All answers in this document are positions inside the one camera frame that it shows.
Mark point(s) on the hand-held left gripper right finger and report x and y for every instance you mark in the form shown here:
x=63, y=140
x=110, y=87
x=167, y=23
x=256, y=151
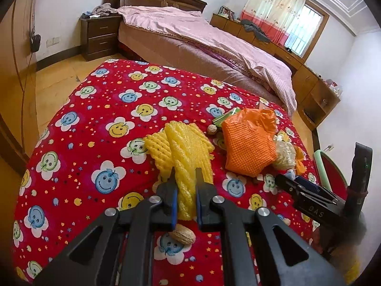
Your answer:
x=198, y=208

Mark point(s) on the window with bars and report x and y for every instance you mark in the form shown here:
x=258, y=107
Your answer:
x=300, y=32

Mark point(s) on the orange foam net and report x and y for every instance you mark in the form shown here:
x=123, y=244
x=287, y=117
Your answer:
x=247, y=146

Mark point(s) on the orange plastic scrap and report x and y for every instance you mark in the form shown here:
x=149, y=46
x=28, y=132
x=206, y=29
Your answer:
x=300, y=162

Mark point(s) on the white and red curtain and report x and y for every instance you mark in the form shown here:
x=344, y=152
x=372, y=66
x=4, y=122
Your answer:
x=268, y=6

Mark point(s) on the walnut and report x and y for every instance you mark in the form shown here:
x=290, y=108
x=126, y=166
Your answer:
x=212, y=129

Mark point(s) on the row of books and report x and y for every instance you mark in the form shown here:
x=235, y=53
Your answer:
x=226, y=12

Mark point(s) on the peanut in shell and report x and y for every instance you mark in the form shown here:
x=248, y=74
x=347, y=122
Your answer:
x=182, y=234

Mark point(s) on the pale plastic bag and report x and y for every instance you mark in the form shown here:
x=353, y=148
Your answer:
x=335, y=87

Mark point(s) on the grey clothing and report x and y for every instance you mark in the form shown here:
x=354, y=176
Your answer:
x=256, y=29

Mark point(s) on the yellow foam net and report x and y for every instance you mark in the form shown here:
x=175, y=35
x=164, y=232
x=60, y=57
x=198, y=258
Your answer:
x=184, y=155

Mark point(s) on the green packet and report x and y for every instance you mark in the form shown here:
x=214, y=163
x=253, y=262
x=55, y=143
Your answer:
x=221, y=120

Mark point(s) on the red smiley flower blanket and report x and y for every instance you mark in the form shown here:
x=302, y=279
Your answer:
x=89, y=125

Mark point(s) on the brown bed sheet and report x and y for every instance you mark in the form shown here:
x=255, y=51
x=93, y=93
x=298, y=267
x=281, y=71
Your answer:
x=178, y=50

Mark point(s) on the long wooden cabinet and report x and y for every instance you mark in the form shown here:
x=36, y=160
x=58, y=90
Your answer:
x=309, y=86

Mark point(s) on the pile of clothes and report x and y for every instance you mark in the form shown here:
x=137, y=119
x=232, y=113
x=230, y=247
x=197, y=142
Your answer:
x=102, y=9

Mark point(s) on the red and green plastic chair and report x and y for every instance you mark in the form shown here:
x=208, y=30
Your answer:
x=335, y=169

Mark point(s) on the white foam net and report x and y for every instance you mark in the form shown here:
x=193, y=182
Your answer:
x=284, y=153

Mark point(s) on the orange plastic bag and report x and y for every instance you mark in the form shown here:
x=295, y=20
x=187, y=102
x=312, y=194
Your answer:
x=265, y=119

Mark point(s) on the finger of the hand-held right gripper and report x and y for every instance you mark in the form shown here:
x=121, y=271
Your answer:
x=315, y=207
x=308, y=183

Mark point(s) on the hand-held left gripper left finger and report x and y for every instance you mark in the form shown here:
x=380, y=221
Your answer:
x=174, y=205

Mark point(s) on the pink quilt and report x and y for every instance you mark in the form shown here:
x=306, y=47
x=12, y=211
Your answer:
x=184, y=23

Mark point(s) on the dark wooden nightstand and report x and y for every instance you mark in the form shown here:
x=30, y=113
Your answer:
x=101, y=38

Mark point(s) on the wooden wardrobe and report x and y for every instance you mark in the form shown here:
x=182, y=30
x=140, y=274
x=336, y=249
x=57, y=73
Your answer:
x=15, y=65

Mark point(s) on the black hanging bag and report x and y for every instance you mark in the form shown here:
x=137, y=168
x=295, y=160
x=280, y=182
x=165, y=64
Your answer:
x=35, y=42

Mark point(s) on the white wall socket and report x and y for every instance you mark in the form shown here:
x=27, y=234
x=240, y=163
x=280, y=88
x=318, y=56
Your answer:
x=329, y=148
x=53, y=41

